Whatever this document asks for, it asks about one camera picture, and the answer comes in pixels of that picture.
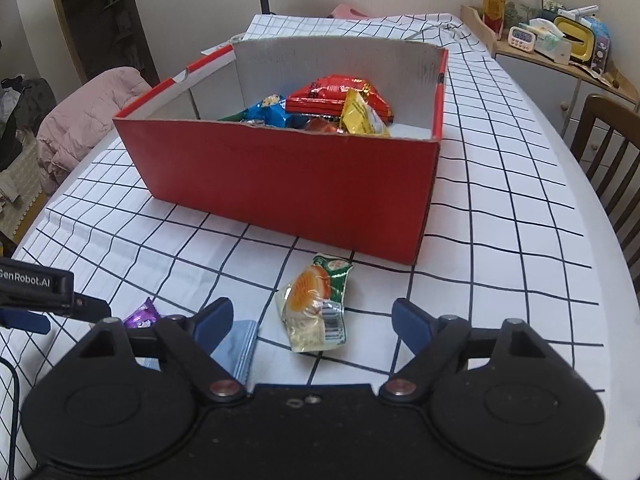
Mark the white checked tablecloth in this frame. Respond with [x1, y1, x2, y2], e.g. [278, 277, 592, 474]
[0, 10, 608, 480]

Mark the light blue snack packet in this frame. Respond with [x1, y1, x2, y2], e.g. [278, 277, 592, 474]
[135, 319, 258, 381]

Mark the yellow tissue box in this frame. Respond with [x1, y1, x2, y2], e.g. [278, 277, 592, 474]
[552, 16, 596, 65]

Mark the white handheld gadget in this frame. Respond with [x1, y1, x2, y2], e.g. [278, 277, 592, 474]
[557, 5, 598, 20]

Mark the yellow snack packet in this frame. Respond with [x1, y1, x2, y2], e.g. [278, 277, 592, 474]
[339, 89, 391, 137]

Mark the purple snack packet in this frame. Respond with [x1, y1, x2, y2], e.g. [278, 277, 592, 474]
[122, 297, 162, 330]

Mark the orange drink bottle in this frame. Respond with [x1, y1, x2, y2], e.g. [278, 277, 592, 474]
[482, 0, 505, 33]

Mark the red chip bag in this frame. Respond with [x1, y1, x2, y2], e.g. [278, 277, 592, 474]
[285, 75, 396, 123]

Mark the orange red snack packet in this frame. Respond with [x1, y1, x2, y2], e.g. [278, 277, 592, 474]
[305, 117, 346, 135]

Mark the white tissue pack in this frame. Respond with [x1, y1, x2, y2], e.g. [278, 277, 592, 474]
[527, 18, 572, 64]

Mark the black cable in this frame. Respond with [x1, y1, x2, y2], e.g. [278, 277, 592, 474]
[0, 360, 23, 471]

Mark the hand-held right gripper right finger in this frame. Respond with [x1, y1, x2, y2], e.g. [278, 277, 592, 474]
[378, 298, 576, 402]

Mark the pink padded jacket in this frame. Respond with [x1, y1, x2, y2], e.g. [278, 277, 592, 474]
[36, 66, 153, 196]

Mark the red cardboard box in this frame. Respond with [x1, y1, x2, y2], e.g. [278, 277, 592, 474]
[112, 35, 449, 266]

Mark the white kitchen timer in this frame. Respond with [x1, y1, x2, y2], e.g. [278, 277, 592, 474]
[509, 26, 536, 51]

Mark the green orange snack packet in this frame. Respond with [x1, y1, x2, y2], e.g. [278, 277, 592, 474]
[275, 252, 354, 353]

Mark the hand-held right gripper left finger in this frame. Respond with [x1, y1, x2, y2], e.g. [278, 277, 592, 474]
[55, 297, 247, 402]

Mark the dark wooden shelf cabinet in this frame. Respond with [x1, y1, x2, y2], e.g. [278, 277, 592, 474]
[47, 0, 161, 86]

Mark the dark clothing pile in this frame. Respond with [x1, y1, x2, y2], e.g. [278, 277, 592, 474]
[0, 75, 56, 171]

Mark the brown wooden chair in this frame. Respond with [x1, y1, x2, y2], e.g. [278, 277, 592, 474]
[582, 94, 640, 281]

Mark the pink flat item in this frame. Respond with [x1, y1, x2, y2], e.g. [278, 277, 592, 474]
[327, 3, 368, 18]

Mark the beige patterned cloth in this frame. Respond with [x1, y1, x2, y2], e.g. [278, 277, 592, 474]
[0, 145, 47, 241]

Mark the blue patterned box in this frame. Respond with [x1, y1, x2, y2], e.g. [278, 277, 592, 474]
[590, 16, 613, 73]

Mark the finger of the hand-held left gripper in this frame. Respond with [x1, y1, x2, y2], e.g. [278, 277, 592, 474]
[74, 296, 113, 318]
[0, 309, 52, 335]

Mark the wooden side cabinet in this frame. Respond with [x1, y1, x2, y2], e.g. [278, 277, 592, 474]
[460, 4, 640, 161]

